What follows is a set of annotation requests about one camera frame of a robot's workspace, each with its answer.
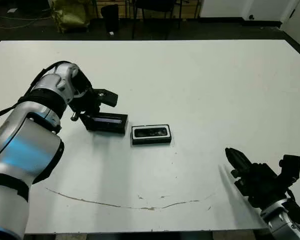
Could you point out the white paper sheet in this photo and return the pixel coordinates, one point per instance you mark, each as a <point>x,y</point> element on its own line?
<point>12,10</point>

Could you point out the black round knob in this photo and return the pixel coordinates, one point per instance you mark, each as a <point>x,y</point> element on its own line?
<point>251,17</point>

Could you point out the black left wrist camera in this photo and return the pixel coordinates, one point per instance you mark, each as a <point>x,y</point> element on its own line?
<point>107,98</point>

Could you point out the white door panel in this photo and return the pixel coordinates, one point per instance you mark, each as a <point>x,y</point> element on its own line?
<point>297,20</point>

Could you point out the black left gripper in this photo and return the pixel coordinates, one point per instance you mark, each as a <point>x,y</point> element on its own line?
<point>87,102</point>

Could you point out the black metal chair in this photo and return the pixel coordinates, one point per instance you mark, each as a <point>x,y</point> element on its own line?
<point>155,5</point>

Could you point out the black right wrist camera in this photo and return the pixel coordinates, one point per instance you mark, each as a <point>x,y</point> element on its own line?
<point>292,167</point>

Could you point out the yellow-green sack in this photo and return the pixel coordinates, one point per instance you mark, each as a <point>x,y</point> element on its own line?
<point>71,15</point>

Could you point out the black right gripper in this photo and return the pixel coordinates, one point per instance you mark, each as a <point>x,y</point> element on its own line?
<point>262,185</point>

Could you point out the black box base white lining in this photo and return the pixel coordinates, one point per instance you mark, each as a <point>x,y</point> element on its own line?
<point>151,142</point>

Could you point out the black box lid purple stripe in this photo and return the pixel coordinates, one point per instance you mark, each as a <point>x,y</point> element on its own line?
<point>110,128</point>

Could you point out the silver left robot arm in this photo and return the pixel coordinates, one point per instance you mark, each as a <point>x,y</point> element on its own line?
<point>20,150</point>

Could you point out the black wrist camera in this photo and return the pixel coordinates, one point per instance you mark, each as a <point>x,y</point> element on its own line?
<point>107,98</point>
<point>292,167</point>

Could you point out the black waste bin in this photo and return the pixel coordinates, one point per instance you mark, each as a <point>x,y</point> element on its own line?
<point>110,18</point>

